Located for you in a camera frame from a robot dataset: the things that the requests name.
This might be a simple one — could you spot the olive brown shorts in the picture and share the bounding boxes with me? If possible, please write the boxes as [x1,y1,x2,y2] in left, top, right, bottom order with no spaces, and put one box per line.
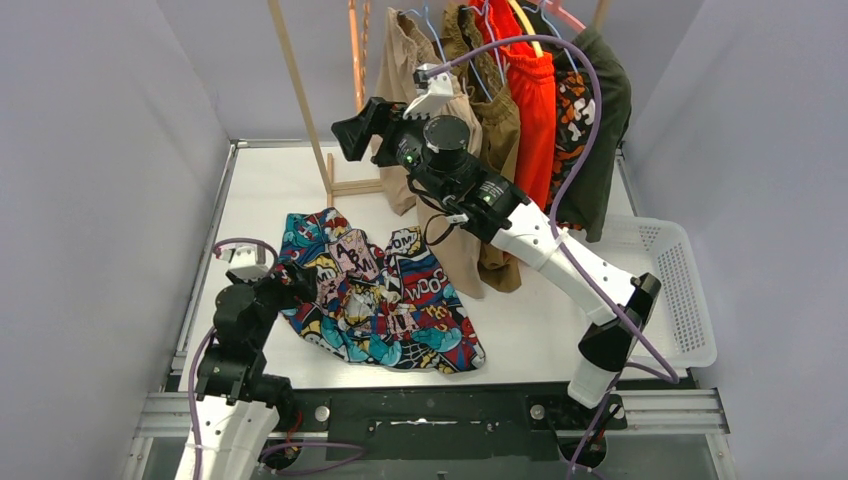
[441,4,521,293]

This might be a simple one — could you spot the red orange shorts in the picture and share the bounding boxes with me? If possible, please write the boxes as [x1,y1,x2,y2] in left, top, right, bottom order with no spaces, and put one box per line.
[491,41,557,208]

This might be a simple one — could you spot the purple cable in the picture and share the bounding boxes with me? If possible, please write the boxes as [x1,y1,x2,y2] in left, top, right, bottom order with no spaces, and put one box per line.
[413,34,682,480]
[187,237,366,480]

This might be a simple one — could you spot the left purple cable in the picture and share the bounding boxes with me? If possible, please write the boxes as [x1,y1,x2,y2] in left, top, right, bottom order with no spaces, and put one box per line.
[187,237,366,480]

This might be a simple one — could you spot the dark green patterned shorts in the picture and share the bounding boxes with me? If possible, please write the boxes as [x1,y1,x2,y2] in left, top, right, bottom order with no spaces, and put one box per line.
[541,23,632,243]

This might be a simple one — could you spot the comic print shorts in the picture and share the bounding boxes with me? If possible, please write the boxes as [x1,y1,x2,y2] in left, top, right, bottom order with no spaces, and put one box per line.
[279,207,485,374]

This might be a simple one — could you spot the pink plastic hanger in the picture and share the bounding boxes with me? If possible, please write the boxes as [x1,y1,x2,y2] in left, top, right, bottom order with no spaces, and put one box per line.
[532,0,586,33]

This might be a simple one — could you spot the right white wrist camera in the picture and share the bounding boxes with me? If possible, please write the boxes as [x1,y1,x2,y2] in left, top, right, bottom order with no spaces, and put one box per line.
[403,63,455,120]

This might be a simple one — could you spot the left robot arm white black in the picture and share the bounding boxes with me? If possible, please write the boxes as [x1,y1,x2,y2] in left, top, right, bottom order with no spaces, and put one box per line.
[175,262,318,479]

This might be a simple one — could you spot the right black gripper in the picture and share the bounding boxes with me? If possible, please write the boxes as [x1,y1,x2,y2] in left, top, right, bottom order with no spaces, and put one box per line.
[332,99,450,203]

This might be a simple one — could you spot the beige shorts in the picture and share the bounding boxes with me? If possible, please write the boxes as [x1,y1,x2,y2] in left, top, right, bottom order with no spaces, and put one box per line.
[374,7,484,299]

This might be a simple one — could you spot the white plastic basket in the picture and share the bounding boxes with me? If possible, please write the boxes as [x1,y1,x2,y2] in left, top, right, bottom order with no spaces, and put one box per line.
[576,215,717,369]

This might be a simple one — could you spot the wooden clothes hanger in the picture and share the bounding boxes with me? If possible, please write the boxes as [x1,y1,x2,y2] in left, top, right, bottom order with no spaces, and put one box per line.
[347,0,372,110]

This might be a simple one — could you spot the cream wooden hanger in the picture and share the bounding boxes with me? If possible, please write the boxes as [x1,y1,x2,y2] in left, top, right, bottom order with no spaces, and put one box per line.
[507,0,544,58]

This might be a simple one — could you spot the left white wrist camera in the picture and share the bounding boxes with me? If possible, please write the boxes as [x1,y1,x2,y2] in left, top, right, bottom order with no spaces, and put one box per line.
[221,244,268,284]

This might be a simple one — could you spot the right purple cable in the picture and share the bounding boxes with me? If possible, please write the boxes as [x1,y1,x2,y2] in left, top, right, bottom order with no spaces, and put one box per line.
[413,34,682,480]

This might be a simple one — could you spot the wooden clothes rack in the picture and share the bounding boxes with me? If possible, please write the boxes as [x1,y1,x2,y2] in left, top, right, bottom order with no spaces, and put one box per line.
[267,1,611,206]

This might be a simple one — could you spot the light blue wire hanger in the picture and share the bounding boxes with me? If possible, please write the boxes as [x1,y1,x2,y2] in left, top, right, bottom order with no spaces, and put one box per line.
[400,1,448,64]

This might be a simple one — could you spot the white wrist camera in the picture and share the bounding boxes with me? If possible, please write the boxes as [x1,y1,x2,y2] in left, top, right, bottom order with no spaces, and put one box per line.
[403,63,455,120]
[221,244,268,284]

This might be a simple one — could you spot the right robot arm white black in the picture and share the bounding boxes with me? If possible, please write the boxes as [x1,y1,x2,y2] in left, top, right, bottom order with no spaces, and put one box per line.
[331,97,661,427]

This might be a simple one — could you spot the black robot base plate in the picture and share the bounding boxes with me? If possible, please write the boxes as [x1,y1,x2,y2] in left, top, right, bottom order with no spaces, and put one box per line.
[259,382,627,479]

